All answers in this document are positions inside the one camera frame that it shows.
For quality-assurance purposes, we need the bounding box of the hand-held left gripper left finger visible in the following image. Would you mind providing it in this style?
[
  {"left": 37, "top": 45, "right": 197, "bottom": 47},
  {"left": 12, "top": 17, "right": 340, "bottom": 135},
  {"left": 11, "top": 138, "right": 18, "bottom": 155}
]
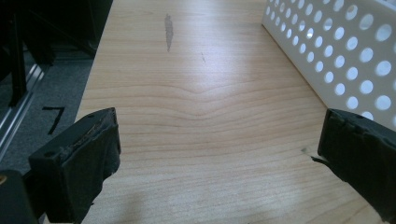
[{"left": 28, "top": 107, "right": 121, "bottom": 224}]

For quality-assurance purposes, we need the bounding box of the black metal stand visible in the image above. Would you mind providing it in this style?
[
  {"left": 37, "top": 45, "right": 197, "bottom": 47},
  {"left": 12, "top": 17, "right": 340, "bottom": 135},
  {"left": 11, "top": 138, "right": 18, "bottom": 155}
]
[{"left": 6, "top": 8, "right": 29, "bottom": 108}]

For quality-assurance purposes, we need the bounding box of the white perforated plastic basket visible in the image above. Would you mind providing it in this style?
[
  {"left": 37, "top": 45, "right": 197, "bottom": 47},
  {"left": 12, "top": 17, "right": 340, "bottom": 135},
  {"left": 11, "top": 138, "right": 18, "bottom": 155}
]
[{"left": 261, "top": 0, "right": 396, "bottom": 131}]

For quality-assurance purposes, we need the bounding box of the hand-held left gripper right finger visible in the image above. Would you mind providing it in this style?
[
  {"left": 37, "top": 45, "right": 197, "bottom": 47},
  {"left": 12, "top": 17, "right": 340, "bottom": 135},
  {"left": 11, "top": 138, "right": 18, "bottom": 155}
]
[{"left": 310, "top": 108, "right": 396, "bottom": 224}]

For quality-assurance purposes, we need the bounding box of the silver aluminium rail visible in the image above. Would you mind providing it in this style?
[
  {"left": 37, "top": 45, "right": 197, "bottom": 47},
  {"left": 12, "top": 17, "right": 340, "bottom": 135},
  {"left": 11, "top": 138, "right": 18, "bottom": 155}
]
[{"left": 0, "top": 63, "right": 47, "bottom": 161}]

